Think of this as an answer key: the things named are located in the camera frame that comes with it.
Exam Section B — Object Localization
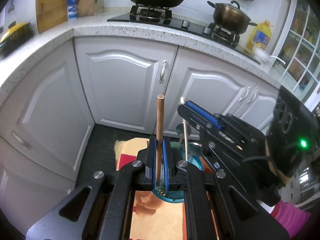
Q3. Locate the brown wooden chopstick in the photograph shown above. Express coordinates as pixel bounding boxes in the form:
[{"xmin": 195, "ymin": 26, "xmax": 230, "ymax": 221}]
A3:
[{"xmin": 156, "ymin": 94, "xmax": 165, "ymax": 186}]

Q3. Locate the metal spoon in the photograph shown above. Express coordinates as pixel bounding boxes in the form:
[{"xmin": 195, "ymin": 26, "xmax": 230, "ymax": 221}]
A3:
[
  {"xmin": 188, "ymin": 142, "xmax": 202, "ymax": 156},
  {"xmin": 176, "ymin": 123, "xmax": 191, "ymax": 150}
]

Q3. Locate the right pink sleeve forearm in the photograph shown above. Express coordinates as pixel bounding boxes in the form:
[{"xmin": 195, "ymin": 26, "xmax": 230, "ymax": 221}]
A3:
[{"xmin": 270, "ymin": 200, "xmax": 311, "ymax": 239}]

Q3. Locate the teal rimmed utensil cup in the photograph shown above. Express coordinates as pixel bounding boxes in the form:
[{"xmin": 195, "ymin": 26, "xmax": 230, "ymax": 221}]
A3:
[{"xmin": 152, "ymin": 151, "xmax": 187, "ymax": 204}]

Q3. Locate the white cabinet door right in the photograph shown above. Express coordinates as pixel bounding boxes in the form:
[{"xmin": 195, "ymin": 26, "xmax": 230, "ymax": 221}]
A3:
[{"xmin": 164, "ymin": 48, "xmax": 258, "ymax": 137}]

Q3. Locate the white cabinet door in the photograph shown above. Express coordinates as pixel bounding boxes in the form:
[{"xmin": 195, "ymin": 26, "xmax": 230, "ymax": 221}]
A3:
[
  {"xmin": 1, "ymin": 41, "xmax": 94, "ymax": 180},
  {"xmin": 74, "ymin": 37, "xmax": 178, "ymax": 134},
  {"xmin": 164, "ymin": 48, "xmax": 258, "ymax": 137}
]

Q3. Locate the orange patterned mat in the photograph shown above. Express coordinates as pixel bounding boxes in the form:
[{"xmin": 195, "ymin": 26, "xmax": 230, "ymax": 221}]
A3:
[{"xmin": 113, "ymin": 135, "xmax": 221, "ymax": 240}]

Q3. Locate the white bowl on counter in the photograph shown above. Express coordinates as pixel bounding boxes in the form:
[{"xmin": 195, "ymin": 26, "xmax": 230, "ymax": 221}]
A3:
[{"xmin": 252, "ymin": 45, "xmax": 270, "ymax": 63}]

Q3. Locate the white cabinet door middle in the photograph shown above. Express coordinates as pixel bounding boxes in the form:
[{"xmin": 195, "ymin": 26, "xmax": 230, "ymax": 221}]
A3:
[{"xmin": 74, "ymin": 37, "xmax": 178, "ymax": 134}]

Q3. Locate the glass door cupboard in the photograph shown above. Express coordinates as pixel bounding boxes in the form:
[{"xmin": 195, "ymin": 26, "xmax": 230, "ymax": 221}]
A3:
[{"xmin": 270, "ymin": 0, "xmax": 319, "ymax": 103}]

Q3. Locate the yellow cooking oil bottle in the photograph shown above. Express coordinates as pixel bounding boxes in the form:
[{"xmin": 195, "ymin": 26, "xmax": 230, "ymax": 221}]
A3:
[{"xmin": 246, "ymin": 20, "xmax": 272, "ymax": 51}]

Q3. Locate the steel stock pot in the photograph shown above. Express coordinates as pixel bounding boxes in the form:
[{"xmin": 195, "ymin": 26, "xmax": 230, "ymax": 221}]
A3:
[{"xmin": 207, "ymin": 0, "xmax": 258, "ymax": 35}]

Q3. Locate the white cabinet door left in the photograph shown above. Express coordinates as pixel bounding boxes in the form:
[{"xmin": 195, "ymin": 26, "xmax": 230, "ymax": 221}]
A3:
[{"xmin": 1, "ymin": 41, "xmax": 94, "ymax": 180}]

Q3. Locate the black gas stove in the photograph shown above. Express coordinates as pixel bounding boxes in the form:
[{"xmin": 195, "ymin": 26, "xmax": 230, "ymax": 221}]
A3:
[{"xmin": 108, "ymin": 5, "xmax": 260, "ymax": 63}]

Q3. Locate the wooden knife block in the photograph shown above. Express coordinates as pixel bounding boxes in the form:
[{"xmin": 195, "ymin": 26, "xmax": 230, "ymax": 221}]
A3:
[{"xmin": 77, "ymin": 0, "xmax": 104, "ymax": 18}]

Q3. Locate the blue white carton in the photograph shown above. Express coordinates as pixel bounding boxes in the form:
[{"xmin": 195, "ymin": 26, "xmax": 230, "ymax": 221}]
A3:
[{"xmin": 66, "ymin": 0, "xmax": 78, "ymax": 21}]

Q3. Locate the wooden cutting board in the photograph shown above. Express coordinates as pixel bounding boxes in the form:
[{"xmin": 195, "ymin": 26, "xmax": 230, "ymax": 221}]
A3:
[{"xmin": 35, "ymin": 0, "xmax": 67, "ymax": 34}]

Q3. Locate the yellow lidded black pot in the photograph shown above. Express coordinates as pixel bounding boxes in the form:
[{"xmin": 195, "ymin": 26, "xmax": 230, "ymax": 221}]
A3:
[{"xmin": 1, "ymin": 22, "xmax": 34, "ymax": 57}]

